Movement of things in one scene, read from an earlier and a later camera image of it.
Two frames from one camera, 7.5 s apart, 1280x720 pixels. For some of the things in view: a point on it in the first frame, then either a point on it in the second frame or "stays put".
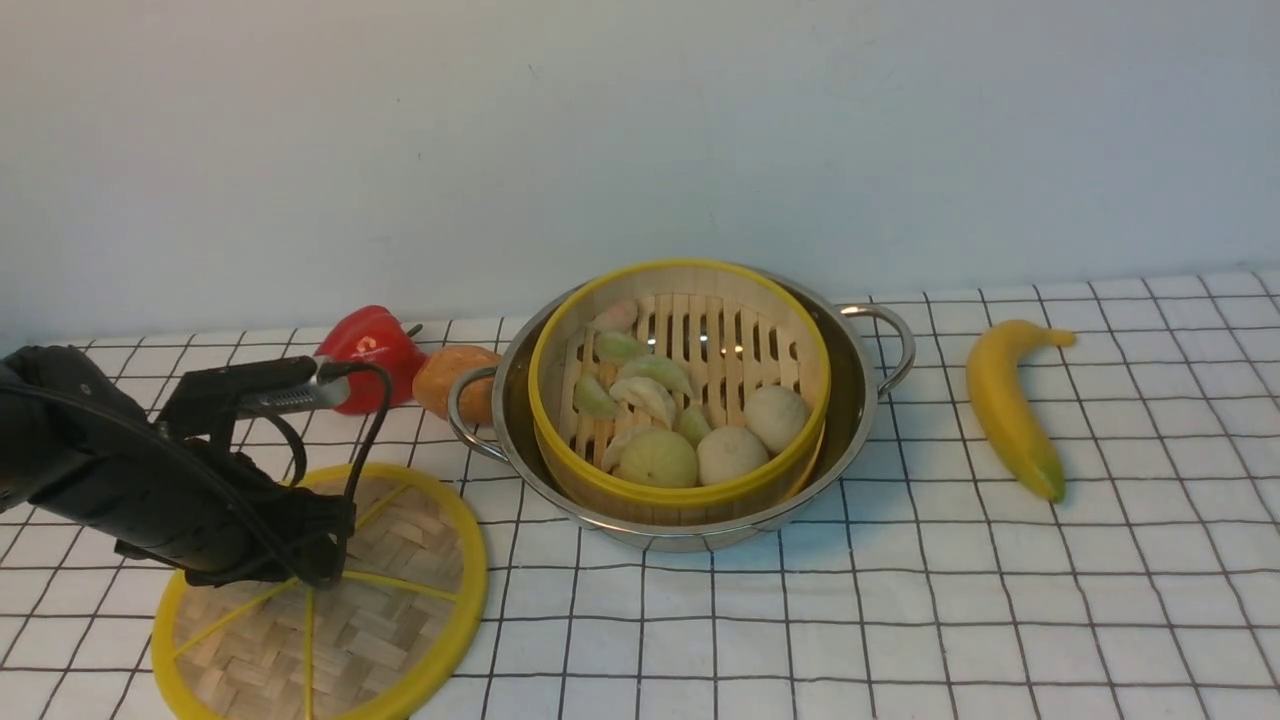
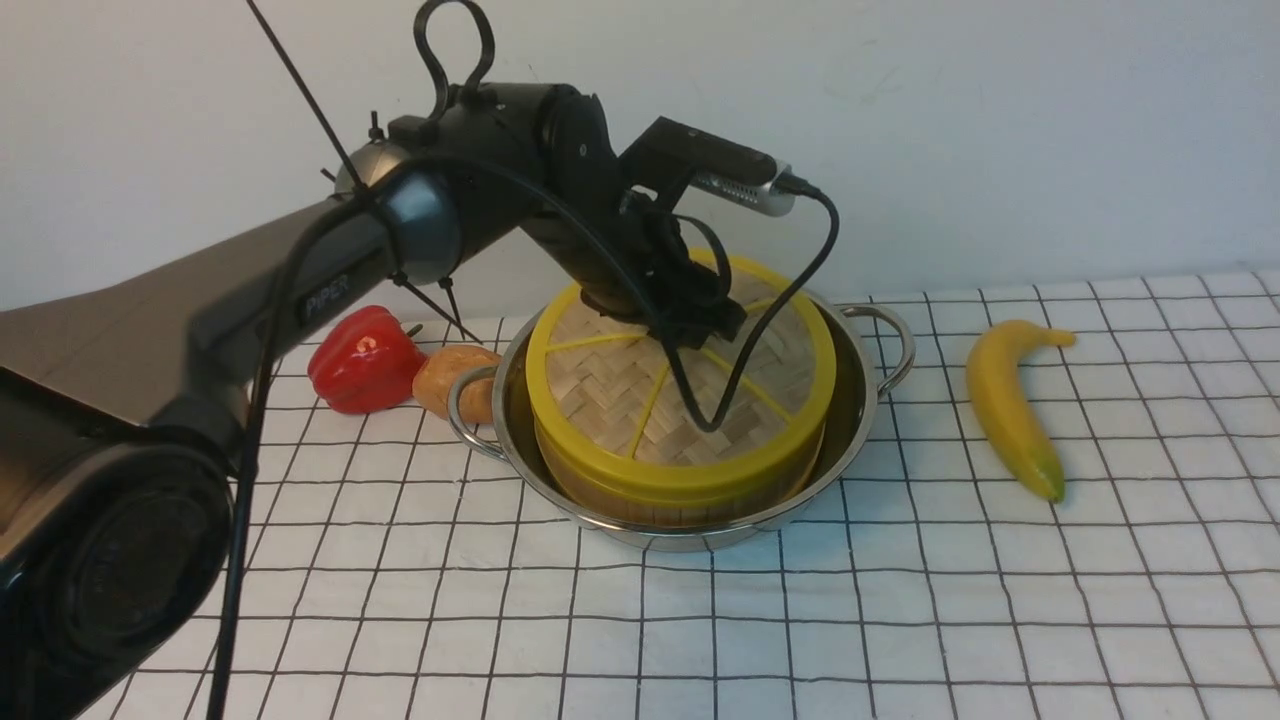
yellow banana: [1006, 406] stays put
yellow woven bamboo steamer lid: [376, 645] to [738, 413]
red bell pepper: [373, 334] stays put
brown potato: [438, 371] stays put
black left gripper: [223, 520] to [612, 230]
